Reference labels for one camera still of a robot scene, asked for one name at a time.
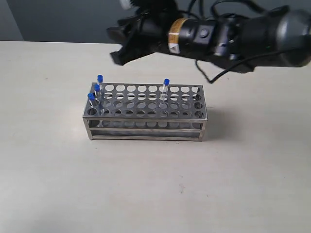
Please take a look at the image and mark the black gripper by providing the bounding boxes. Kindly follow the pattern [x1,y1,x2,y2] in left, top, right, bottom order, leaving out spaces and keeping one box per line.
[106,9,175,66]

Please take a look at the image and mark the blue-capped tube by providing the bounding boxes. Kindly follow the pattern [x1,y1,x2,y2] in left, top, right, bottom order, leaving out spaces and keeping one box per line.
[89,84,105,128]
[97,74,104,95]
[159,79,170,105]
[87,93,98,107]

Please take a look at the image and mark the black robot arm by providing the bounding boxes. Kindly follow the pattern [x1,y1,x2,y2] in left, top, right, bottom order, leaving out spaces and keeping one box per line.
[106,6,311,73]

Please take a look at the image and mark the stainless steel test tube rack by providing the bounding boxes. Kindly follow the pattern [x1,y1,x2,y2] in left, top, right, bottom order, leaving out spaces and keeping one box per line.
[83,83,208,141]

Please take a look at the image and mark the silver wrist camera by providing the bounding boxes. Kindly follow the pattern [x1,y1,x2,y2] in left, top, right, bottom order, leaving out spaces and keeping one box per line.
[119,0,182,19]

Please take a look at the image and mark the black cable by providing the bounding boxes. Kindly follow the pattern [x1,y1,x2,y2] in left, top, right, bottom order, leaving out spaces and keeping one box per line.
[187,0,311,84]

